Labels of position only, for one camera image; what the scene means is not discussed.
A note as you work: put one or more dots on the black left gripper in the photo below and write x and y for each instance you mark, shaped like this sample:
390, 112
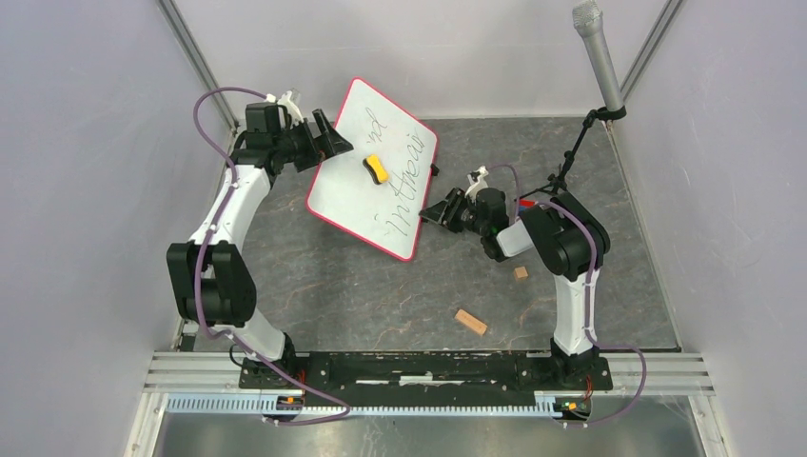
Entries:
330, 145

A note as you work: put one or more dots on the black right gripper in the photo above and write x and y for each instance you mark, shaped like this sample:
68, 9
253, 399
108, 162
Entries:
447, 208

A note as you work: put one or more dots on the pink framed whiteboard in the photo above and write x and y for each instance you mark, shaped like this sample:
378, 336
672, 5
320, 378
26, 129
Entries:
377, 190

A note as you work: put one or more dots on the yellow whiteboard eraser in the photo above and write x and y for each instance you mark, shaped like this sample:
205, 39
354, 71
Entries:
378, 174

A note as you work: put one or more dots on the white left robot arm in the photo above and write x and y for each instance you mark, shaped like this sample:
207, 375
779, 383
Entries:
211, 282

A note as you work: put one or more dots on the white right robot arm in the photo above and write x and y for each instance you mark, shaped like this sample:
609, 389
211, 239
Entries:
570, 241

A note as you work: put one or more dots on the red and blue block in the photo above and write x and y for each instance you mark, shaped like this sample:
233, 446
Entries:
524, 204

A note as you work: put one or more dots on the small wooden cube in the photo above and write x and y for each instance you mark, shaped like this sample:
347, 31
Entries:
521, 273

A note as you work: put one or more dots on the long wooden block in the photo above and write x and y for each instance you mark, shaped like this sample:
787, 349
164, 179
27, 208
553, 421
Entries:
471, 322

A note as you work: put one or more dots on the black tripod mic stand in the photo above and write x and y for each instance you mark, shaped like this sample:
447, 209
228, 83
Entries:
556, 182

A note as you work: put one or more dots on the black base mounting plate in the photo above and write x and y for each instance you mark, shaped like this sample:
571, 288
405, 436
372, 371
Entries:
462, 378

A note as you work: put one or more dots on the silver microphone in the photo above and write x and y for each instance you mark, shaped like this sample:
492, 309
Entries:
588, 23

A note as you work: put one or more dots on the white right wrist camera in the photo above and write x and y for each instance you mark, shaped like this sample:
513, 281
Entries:
477, 182

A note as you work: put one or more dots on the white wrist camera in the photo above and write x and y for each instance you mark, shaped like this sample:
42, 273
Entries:
288, 100
477, 182

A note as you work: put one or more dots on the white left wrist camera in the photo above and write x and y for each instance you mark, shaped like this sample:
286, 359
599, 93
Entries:
288, 100

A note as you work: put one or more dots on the aluminium rail frame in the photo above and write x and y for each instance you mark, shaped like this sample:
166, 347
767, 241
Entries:
660, 404

